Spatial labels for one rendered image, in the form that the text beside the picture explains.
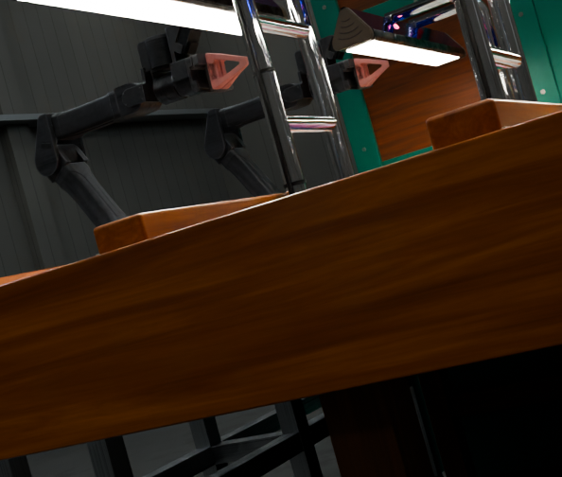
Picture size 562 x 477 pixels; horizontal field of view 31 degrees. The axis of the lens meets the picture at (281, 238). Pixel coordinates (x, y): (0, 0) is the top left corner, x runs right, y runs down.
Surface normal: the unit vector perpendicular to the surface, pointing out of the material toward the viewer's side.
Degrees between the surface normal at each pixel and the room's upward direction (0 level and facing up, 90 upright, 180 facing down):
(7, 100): 90
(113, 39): 90
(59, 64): 90
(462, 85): 90
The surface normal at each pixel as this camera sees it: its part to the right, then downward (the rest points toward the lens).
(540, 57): -0.44, 0.11
